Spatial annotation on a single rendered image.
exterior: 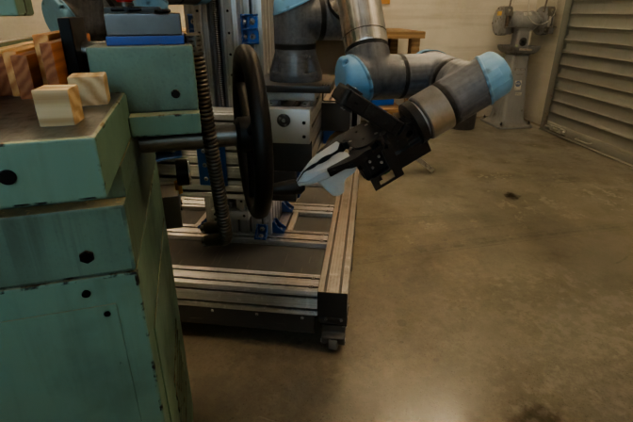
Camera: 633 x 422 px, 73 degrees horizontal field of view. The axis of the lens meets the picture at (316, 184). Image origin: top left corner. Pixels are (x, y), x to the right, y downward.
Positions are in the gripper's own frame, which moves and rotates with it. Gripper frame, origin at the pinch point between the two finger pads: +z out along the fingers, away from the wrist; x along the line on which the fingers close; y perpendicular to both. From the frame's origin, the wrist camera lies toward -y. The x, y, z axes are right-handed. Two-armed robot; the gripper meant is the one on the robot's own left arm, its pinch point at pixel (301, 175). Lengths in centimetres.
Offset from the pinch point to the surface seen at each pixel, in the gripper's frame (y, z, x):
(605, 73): 162, -228, 191
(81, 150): -23.7, 15.5, -18.0
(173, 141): -12.0, 14.7, 9.2
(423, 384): 88, 2, 15
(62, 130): -25.4, 16.8, -14.8
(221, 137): -8.6, 8.0, 9.4
